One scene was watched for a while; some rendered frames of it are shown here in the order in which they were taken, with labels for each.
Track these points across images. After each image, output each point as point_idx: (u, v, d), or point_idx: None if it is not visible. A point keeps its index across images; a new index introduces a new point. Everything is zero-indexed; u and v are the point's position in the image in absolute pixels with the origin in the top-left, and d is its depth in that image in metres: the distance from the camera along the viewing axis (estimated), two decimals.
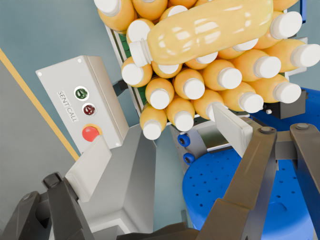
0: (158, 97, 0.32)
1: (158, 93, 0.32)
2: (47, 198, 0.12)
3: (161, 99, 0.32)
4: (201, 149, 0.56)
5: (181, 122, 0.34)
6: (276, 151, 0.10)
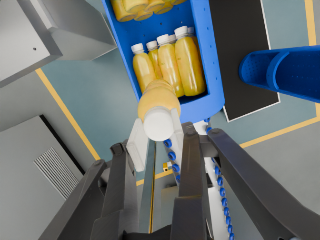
0: (156, 123, 0.19)
1: (157, 116, 0.19)
2: (114, 164, 0.13)
3: (161, 125, 0.19)
4: None
5: None
6: None
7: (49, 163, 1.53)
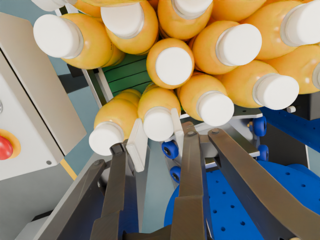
0: None
1: None
2: (114, 164, 0.13)
3: None
4: None
5: (153, 125, 0.19)
6: None
7: None
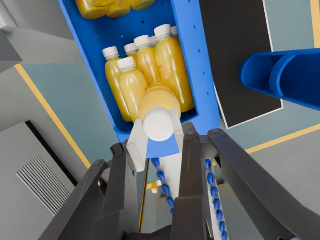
0: None
1: None
2: (114, 164, 0.13)
3: (125, 58, 0.38)
4: None
5: (153, 125, 0.19)
6: None
7: (35, 174, 1.42)
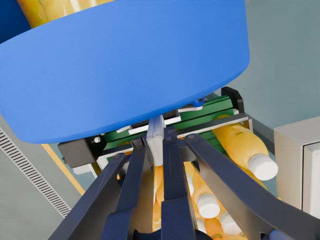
0: None
1: None
2: (135, 157, 0.13)
3: None
4: None
5: None
6: None
7: None
